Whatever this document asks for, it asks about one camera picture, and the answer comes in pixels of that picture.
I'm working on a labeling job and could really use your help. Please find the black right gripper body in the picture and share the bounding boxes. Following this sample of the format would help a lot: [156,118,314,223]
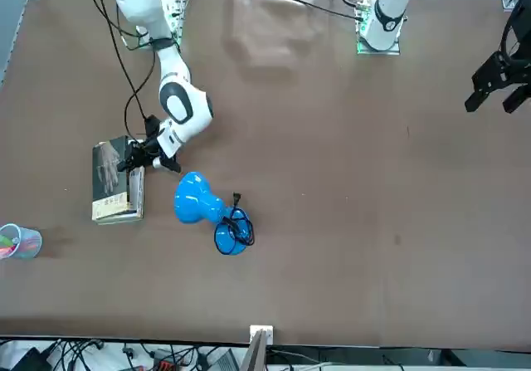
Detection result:
[126,136,182,173]

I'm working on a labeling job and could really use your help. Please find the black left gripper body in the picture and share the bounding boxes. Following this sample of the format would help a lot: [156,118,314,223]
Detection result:
[501,1,531,73]

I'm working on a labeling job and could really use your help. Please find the black cover book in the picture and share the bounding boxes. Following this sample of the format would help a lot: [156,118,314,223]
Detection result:
[91,135,133,218]

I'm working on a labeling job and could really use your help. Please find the white and blue book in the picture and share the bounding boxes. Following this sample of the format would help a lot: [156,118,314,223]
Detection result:
[93,165,146,226]

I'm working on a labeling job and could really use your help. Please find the blue desk lamp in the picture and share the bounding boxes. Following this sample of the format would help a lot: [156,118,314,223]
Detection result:
[173,170,256,256]

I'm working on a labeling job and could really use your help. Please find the clear blue plastic pen cup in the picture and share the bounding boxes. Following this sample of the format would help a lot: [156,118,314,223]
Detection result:
[0,223,43,260]

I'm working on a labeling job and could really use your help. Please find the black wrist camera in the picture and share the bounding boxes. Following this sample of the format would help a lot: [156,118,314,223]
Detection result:
[143,115,162,139]

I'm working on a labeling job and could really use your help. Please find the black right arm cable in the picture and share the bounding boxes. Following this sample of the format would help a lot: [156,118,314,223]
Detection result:
[85,0,151,139]

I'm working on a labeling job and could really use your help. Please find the aluminium frame post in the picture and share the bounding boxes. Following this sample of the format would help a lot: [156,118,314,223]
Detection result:
[242,325,275,371]

